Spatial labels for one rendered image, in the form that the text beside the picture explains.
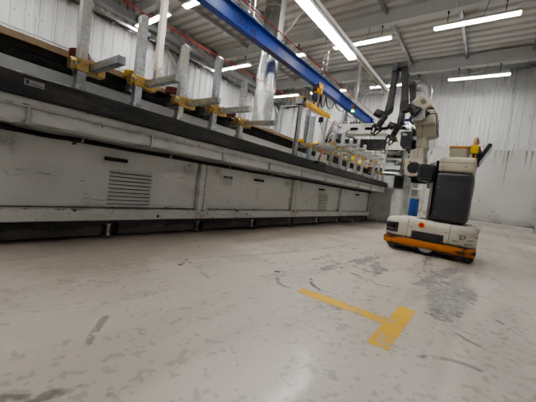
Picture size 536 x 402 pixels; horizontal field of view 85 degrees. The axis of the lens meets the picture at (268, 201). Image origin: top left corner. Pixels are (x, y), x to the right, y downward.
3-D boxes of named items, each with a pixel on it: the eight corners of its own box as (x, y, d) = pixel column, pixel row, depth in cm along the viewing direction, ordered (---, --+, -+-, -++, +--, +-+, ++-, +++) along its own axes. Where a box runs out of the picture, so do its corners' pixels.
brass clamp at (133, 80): (157, 92, 149) (158, 82, 149) (132, 83, 138) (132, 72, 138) (150, 93, 153) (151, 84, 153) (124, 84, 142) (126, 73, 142)
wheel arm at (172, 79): (180, 84, 132) (182, 75, 132) (174, 82, 130) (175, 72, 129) (131, 93, 158) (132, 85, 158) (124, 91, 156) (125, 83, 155)
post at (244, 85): (240, 150, 205) (249, 80, 203) (237, 148, 203) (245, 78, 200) (236, 149, 207) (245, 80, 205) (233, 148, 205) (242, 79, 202)
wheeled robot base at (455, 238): (474, 252, 269) (479, 225, 268) (474, 262, 217) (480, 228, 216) (397, 237, 308) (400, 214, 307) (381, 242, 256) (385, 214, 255)
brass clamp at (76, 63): (105, 79, 129) (107, 67, 129) (71, 66, 119) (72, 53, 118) (99, 80, 133) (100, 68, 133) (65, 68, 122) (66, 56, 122)
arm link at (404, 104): (408, 58, 253) (410, 63, 261) (392, 62, 261) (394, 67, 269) (408, 109, 251) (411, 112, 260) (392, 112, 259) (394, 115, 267)
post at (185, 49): (181, 132, 165) (191, 45, 163) (175, 131, 162) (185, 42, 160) (177, 132, 167) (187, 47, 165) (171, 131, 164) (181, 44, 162)
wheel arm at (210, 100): (220, 105, 153) (221, 97, 152) (215, 104, 150) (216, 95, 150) (171, 110, 178) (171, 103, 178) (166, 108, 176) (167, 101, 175)
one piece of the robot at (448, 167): (467, 236, 269) (482, 145, 265) (465, 241, 225) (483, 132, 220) (427, 229, 288) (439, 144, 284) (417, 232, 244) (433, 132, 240)
